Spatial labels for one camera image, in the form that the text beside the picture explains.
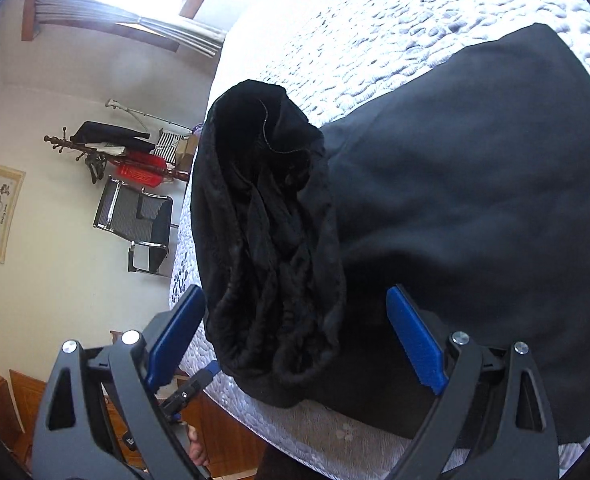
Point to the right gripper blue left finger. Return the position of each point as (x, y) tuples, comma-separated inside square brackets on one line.
[(99, 417)]

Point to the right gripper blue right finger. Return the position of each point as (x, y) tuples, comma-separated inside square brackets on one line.
[(517, 437)]

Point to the black pants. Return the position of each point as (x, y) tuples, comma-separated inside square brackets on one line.
[(468, 186)]

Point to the left hand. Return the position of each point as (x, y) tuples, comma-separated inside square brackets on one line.
[(196, 449)]

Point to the black mesh chair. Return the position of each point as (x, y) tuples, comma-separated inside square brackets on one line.
[(142, 218)]

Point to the red garment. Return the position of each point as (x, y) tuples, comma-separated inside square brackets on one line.
[(145, 169)]

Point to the wooden coat rack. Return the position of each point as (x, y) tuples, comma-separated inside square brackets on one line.
[(59, 144)]

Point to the black garment on rack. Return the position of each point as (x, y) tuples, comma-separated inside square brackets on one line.
[(97, 132)]

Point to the quilted grey bed cover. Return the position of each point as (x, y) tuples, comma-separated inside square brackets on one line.
[(344, 54)]

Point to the grey curtain left window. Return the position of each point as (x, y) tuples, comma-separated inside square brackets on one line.
[(205, 39)]

